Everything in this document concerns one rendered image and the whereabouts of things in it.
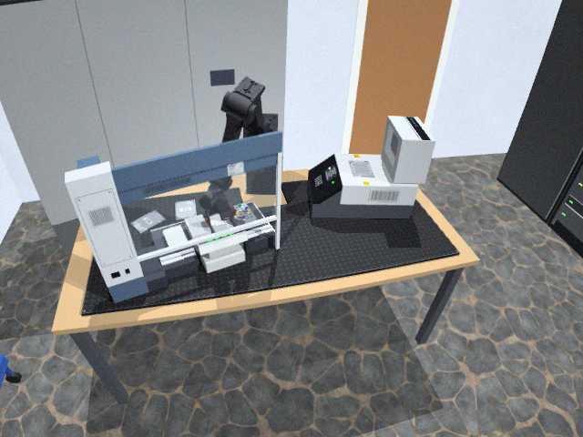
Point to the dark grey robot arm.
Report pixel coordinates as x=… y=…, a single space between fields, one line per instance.
x=240 y=111

